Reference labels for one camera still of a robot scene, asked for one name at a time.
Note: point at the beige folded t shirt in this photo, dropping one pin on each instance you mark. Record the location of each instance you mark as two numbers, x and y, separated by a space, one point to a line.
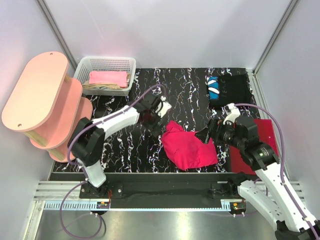
86 85

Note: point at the right orange connector board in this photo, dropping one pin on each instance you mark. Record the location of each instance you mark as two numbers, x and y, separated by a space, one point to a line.
238 206

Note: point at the orange connector board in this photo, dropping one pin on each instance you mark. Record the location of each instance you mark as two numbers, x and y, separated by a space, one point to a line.
238 206
103 204

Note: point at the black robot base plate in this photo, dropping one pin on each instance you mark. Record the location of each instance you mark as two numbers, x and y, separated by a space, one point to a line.
166 202

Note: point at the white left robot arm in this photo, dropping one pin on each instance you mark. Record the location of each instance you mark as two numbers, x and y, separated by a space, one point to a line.
85 146

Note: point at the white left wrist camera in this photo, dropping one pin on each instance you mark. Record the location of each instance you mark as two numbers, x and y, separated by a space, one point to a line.
163 107

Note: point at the white plastic basket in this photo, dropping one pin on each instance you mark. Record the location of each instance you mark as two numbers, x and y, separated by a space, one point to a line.
105 63

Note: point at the black folded t shirt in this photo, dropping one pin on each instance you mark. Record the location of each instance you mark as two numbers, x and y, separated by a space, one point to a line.
226 89

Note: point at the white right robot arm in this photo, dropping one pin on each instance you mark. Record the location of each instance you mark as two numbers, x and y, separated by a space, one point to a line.
284 210

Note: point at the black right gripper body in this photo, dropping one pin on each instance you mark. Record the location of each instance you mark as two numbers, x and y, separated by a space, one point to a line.
211 130

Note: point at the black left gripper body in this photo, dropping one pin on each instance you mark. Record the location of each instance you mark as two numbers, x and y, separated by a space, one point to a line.
155 124

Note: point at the pink folded t shirt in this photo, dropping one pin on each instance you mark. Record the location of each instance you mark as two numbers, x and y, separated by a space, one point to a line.
109 77

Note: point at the left orange connector board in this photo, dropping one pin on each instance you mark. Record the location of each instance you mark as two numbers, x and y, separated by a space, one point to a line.
103 204

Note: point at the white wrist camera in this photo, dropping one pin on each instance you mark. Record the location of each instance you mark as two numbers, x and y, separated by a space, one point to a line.
163 107
232 113

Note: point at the red t shirt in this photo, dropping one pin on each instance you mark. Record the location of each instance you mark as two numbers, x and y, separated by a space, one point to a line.
185 150

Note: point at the pink three tier shelf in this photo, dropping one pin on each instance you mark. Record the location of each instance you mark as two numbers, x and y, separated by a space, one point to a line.
46 105

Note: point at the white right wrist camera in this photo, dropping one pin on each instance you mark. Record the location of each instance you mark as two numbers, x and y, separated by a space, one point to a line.
232 113

